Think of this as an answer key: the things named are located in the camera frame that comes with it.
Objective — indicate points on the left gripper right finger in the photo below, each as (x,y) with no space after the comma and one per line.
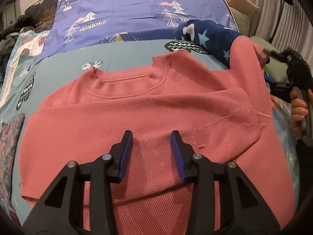
(224,200)

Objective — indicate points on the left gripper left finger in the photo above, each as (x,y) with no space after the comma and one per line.
(79,199)

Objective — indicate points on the coral pink knit sweater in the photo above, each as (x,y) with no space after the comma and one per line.
(151,132)

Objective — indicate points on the dark clothes pile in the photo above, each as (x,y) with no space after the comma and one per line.
(9,38)

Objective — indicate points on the person's right hand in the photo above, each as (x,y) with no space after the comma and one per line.
(299,112)

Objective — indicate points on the near green pillow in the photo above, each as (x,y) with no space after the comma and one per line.
(274,68)

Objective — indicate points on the green pillow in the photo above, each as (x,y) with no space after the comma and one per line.
(274,68)
(242,21)

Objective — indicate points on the grey pleated curtain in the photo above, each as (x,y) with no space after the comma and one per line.
(286,25)

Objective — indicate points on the black floor lamp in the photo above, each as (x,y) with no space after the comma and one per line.
(289,2)

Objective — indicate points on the far green pillow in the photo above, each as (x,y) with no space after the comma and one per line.
(242,21)

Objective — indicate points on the navy star fleece garment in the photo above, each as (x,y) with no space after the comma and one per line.
(215,38)

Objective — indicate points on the beige pink pillow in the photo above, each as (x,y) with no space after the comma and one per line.
(245,6)

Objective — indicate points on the folded floral grey garment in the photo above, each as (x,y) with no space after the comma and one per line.
(10,133)

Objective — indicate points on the purple tree print sheet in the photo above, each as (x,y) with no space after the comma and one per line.
(83,23)

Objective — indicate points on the dark brown headboard blanket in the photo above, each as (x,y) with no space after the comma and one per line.
(43,14)

